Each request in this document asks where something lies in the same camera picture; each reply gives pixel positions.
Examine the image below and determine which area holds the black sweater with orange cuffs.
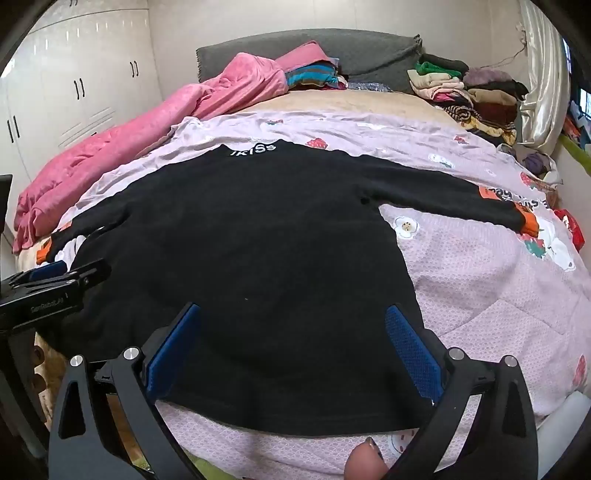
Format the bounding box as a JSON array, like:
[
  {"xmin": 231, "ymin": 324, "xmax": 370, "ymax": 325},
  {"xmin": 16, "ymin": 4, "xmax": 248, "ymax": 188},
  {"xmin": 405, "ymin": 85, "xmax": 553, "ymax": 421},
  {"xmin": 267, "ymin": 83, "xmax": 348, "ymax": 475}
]
[{"xmin": 34, "ymin": 140, "xmax": 541, "ymax": 437}]

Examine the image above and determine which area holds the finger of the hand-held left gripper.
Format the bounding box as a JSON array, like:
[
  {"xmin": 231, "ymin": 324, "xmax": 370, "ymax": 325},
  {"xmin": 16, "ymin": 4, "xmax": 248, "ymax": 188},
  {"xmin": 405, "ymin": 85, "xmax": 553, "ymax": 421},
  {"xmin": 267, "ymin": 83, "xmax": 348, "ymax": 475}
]
[
  {"xmin": 0, "ymin": 260, "xmax": 69, "ymax": 292},
  {"xmin": 46, "ymin": 258, "xmax": 112, "ymax": 303}
]

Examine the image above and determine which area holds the pink strawberry printed bedsheet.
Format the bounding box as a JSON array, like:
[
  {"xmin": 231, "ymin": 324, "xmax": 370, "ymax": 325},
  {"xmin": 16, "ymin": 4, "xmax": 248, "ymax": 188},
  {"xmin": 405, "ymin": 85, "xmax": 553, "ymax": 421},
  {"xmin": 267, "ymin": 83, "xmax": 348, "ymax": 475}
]
[{"xmin": 14, "ymin": 115, "xmax": 591, "ymax": 480}]

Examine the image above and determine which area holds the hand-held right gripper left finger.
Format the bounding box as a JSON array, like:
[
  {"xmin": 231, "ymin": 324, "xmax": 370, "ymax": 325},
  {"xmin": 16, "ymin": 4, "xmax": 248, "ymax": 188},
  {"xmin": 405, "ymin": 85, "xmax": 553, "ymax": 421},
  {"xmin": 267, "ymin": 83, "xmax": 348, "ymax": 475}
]
[{"xmin": 47, "ymin": 302, "xmax": 206, "ymax": 480}]

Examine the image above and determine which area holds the green sill cover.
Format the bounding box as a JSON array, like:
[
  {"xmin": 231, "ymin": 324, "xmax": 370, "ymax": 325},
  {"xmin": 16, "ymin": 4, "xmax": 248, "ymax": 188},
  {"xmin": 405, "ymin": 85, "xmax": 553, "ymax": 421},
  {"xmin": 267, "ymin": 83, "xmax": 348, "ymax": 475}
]
[{"xmin": 558, "ymin": 134, "xmax": 591, "ymax": 163}]

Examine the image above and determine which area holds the thin wall cable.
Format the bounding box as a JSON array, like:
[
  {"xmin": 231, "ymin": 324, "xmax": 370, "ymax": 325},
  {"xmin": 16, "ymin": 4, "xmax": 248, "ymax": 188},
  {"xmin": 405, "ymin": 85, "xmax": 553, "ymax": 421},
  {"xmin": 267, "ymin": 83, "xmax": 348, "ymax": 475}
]
[{"xmin": 489, "ymin": 41, "xmax": 528, "ymax": 71}]

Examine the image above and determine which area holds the colourful striped cloth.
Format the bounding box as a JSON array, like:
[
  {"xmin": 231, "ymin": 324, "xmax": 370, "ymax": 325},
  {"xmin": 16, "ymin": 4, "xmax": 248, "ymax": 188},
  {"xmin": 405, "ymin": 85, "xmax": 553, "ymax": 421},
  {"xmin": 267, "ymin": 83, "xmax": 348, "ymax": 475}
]
[{"xmin": 284, "ymin": 58, "xmax": 347, "ymax": 90}]

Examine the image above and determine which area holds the bag of purple clothes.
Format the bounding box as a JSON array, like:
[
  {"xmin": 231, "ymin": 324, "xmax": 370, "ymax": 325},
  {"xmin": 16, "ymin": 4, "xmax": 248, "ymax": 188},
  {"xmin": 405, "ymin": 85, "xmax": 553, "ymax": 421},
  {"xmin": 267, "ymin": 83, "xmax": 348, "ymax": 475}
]
[{"xmin": 522, "ymin": 150, "xmax": 561, "ymax": 183}]

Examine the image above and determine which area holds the cream curtain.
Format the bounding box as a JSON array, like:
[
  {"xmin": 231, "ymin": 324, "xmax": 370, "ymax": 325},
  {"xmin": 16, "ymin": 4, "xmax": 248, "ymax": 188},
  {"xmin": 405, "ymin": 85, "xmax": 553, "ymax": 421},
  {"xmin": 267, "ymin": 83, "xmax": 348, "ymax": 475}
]
[{"xmin": 517, "ymin": 0, "xmax": 573, "ymax": 155}]

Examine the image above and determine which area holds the white wardrobe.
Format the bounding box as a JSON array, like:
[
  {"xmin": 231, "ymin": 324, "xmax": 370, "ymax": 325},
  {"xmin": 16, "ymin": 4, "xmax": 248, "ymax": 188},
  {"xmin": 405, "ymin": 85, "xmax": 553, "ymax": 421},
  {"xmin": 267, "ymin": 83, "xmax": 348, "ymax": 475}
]
[{"xmin": 0, "ymin": 9, "xmax": 164, "ymax": 241}]

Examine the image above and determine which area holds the window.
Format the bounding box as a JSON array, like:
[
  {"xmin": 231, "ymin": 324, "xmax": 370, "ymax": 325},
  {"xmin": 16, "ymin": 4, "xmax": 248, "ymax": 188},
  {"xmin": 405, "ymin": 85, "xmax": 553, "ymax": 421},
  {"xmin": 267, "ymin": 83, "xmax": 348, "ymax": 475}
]
[{"xmin": 561, "ymin": 37, "xmax": 591, "ymax": 116}]

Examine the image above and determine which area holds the pink plush blanket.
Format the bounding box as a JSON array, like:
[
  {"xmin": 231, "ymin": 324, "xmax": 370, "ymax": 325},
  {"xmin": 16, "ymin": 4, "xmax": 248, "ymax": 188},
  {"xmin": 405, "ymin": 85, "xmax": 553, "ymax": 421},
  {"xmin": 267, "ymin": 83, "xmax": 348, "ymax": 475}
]
[{"xmin": 13, "ymin": 41, "xmax": 333, "ymax": 254}]

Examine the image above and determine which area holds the red packet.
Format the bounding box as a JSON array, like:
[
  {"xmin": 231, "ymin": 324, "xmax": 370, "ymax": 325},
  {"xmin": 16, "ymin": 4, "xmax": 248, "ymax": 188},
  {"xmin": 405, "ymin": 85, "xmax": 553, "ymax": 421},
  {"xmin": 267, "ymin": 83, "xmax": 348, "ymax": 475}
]
[{"xmin": 554, "ymin": 209, "xmax": 585, "ymax": 252}]

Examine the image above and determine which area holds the tan quilted bed cover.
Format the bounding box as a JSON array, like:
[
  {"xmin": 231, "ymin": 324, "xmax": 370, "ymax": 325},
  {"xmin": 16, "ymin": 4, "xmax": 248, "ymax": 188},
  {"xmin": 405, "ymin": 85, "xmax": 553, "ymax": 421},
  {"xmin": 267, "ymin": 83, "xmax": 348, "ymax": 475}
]
[{"xmin": 30, "ymin": 332, "xmax": 63, "ymax": 418}]

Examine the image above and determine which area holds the pile of folded clothes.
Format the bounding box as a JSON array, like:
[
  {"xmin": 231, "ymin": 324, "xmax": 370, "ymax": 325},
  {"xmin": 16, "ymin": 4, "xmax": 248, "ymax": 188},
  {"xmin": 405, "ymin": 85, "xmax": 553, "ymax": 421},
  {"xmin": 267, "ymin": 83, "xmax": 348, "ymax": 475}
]
[{"xmin": 406, "ymin": 53, "xmax": 532, "ymax": 148}]

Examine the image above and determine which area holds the grey quilted headboard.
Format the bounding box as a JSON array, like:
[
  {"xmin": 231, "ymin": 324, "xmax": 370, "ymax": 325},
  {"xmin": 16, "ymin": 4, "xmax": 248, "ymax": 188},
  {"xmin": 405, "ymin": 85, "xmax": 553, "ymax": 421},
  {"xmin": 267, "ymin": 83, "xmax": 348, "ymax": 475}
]
[{"xmin": 196, "ymin": 28, "xmax": 423, "ymax": 93}]

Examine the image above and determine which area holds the black panel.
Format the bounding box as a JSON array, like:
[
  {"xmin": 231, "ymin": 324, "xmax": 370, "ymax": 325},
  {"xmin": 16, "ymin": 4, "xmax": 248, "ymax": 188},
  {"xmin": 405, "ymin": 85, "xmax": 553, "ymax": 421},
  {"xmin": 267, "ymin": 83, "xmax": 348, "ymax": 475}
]
[{"xmin": 0, "ymin": 174, "xmax": 14, "ymax": 234}]

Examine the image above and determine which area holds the beige bed sheet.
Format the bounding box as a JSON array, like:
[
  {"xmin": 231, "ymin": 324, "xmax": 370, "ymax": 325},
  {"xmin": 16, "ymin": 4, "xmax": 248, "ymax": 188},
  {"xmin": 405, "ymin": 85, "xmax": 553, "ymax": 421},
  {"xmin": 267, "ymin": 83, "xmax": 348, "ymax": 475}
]
[{"xmin": 203, "ymin": 88, "xmax": 467, "ymax": 134}]

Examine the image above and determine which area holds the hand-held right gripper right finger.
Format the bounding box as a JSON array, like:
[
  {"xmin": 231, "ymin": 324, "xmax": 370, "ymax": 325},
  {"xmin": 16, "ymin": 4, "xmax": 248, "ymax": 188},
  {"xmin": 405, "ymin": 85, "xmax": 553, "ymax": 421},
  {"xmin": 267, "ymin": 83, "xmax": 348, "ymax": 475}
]
[{"xmin": 384, "ymin": 302, "xmax": 539, "ymax": 480}]

